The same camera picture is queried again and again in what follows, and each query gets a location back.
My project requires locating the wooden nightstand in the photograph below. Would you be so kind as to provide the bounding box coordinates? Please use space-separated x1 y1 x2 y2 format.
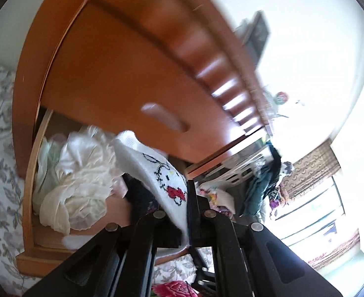
11 0 273 277

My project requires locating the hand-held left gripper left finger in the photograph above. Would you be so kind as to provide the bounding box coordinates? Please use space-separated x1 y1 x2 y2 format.
23 209 184 297

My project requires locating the grey floral bedsheet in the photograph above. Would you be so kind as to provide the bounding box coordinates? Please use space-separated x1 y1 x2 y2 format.
0 62 215 297

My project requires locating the dark green garment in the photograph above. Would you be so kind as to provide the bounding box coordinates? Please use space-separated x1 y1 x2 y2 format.
242 142 283 219

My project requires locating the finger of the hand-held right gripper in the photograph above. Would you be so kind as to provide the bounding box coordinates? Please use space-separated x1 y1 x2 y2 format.
191 247 218 297

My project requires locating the red floral blanket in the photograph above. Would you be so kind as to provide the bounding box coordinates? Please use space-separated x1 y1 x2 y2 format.
151 280 201 297

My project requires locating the white cartoon print sock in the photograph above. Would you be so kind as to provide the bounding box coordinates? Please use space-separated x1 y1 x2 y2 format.
114 131 190 245

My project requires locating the black lace underwear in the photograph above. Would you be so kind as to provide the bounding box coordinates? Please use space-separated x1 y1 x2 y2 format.
122 173 162 220

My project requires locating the cream sheer garment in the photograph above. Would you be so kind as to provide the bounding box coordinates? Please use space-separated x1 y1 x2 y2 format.
39 126 122 234

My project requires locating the white plastic rack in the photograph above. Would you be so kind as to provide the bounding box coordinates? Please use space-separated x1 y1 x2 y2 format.
197 147 273 189

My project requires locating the pile of colourful small things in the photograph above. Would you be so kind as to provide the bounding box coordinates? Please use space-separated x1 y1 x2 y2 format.
199 184 236 220

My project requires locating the red and green object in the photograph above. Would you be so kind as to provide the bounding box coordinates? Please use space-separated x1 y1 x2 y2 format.
270 90 304 120

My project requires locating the brown patterned curtain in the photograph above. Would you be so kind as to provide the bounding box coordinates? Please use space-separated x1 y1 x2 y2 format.
281 141 340 198

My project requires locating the pale green garment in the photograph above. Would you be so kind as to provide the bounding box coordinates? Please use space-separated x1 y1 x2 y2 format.
33 138 65 211

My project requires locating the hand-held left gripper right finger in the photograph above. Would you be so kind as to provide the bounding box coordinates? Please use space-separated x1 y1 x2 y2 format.
186 179 340 297

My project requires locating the window frame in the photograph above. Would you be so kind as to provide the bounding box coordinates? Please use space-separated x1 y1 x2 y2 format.
276 173 360 248

